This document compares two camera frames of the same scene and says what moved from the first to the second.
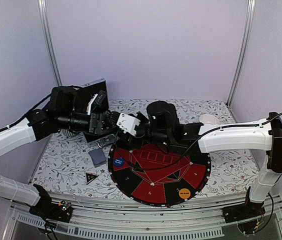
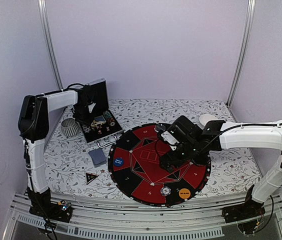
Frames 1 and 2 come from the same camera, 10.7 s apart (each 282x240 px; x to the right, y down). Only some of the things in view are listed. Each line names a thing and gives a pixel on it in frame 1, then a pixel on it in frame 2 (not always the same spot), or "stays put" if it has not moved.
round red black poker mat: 155,175 stays put
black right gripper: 130,140 to 177,162
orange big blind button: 184,193 stays put
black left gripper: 96,124 to 88,121
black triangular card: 90,177 stays put
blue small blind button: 118,162 stays put
